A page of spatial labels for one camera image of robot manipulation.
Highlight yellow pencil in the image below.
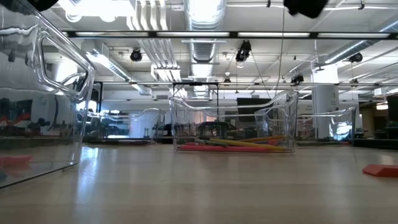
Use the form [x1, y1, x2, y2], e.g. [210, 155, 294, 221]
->
[208, 138, 289, 152]

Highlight silver ventilation duct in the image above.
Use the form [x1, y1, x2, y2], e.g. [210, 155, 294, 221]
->
[183, 0, 228, 63]

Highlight clear plastic bin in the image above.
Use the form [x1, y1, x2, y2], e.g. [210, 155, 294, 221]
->
[0, 0, 96, 189]
[297, 106, 358, 146]
[83, 107, 167, 146]
[169, 90, 300, 153]

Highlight black silver frame crossbar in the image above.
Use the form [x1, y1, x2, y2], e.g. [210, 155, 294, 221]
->
[65, 30, 398, 40]

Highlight black overhead camera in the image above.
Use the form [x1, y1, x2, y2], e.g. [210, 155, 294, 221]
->
[234, 39, 252, 63]

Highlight dark red crayon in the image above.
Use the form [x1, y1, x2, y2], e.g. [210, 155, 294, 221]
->
[93, 139, 125, 146]

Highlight black monitor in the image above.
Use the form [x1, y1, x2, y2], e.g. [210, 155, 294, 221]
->
[236, 97, 274, 123]

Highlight orange pencil red eraser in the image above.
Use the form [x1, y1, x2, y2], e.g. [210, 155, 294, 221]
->
[247, 135, 287, 144]

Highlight black ceiling spotlight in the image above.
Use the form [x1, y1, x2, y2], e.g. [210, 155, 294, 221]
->
[348, 52, 364, 64]
[129, 47, 144, 63]

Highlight coral red eraser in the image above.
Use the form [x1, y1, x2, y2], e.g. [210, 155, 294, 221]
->
[362, 164, 398, 178]

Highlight pink colored pencil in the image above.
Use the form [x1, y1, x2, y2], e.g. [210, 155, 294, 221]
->
[177, 144, 271, 153]

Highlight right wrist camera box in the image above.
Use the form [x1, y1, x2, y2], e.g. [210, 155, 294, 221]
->
[283, 0, 330, 19]

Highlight dark green pencil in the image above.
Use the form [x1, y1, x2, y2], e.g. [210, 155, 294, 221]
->
[195, 138, 229, 147]

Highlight white pillar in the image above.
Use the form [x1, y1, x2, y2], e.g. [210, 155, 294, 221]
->
[312, 63, 340, 140]

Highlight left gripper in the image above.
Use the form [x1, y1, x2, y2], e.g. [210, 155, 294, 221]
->
[26, 0, 60, 12]

